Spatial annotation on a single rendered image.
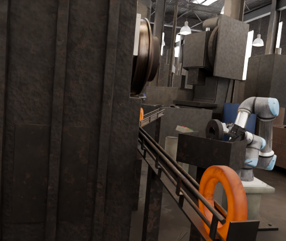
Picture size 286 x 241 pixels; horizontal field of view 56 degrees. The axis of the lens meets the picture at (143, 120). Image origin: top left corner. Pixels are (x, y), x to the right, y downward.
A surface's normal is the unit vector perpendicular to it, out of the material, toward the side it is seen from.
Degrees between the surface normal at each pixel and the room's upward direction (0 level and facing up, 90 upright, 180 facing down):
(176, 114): 90
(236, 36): 90
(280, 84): 90
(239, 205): 72
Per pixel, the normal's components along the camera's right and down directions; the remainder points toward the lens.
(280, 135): -0.92, -0.04
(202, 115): 0.51, 0.13
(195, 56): -0.81, 0.01
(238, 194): 0.25, -0.43
